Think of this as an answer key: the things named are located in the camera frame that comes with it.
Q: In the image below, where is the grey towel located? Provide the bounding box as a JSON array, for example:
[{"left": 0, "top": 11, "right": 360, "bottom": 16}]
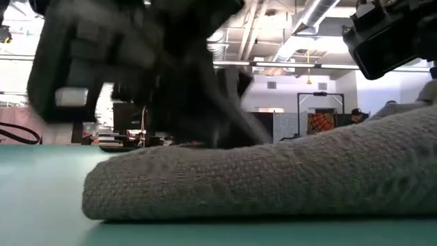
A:
[{"left": 81, "top": 80, "right": 437, "bottom": 221}]

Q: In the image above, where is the person with cap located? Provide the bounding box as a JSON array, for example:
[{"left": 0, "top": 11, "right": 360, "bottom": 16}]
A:
[{"left": 348, "top": 108, "right": 365, "bottom": 124}]

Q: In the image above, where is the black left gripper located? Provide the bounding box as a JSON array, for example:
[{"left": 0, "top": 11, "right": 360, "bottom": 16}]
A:
[{"left": 27, "top": 0, "right": 245, "bottom": 146}]

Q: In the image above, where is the orange patterned cloth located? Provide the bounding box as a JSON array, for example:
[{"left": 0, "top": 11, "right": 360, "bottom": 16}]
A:
[{"left": 307, "top": 112, "right": 337, "bottom": 135}]

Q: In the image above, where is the pink curtain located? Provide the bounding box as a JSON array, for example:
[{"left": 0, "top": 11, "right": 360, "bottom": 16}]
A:
[{"left": 0, "top": 106, "right": 45, "bottom": 144}]

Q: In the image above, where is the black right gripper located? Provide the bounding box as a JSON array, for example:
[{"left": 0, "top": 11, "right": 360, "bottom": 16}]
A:
[{"left": 341, "top": 0, "right": 437, "bottom": 81}]

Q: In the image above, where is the green table mat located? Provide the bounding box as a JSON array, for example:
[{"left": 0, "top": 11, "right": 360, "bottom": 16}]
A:
[{"left": 0, "top": 143, "right": 437, "bottom": 246}]

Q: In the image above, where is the black cable loop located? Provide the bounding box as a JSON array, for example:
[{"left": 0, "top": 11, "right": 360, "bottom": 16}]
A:
[{"left": 0, "top": 122, "right": 42, "bottom": 146}]

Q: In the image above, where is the black upright panel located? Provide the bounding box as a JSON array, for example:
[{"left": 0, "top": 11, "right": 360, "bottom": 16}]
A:
[{"left": 70, "top": 119, "right": 85, "bottom": 144}]

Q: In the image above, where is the grey partition panel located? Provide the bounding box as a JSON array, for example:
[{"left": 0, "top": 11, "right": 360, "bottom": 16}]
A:
[{"left": 272, "top": 112, "right": 300, "bottom": 141}]

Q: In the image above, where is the silver ventilation duct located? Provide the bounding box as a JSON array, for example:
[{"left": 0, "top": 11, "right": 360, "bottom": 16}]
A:
[{"left": 272, "top": 0, "right": 342, "bottom": 62}]

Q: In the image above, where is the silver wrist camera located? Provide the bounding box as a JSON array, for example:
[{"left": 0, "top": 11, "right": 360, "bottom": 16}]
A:
[{"left": 54, "top": 87, "right": 89, "bottom": 107}]

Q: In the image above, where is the black frame stand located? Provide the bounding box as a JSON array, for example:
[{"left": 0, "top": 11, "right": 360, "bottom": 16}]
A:
[{"left": 296, "top": 91, "right": 346, "bottom": 136}]

